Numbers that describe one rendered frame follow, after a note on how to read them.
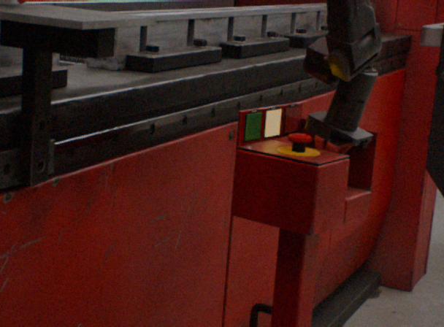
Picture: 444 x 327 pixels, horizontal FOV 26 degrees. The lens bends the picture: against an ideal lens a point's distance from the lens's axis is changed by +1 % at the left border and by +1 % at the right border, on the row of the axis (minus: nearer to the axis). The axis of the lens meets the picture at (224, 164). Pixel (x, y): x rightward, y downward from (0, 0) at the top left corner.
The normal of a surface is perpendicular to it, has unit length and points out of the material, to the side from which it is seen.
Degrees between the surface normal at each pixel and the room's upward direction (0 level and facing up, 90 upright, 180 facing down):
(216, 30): 90
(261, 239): 90
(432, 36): 90
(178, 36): 90
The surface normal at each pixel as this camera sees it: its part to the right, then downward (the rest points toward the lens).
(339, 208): 0.81, 0.18
